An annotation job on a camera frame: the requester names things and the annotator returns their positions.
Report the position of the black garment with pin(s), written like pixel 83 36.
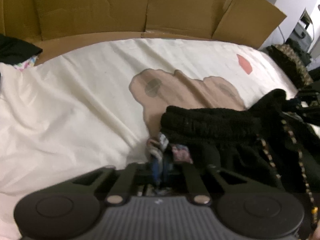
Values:
pixel 15 47

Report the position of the brown cardboard sheet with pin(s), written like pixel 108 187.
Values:
pixel 100 7

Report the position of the black pants with patterned trim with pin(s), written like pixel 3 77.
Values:
pixel 212 125

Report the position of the cream bear printed blanket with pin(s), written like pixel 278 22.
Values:
pixel 75 105

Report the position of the grey bag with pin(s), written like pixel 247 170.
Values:
pixel 301 30

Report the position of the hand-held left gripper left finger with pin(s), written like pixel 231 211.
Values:
pixel 155 172

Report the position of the leopard print cloth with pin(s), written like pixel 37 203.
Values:
pixel 290 60

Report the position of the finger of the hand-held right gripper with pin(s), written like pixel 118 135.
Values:
pixel 311 105

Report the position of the pastel printed sheet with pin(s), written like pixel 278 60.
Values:
pixel 25 63

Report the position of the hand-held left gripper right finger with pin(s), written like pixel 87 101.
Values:
pixel 190 180

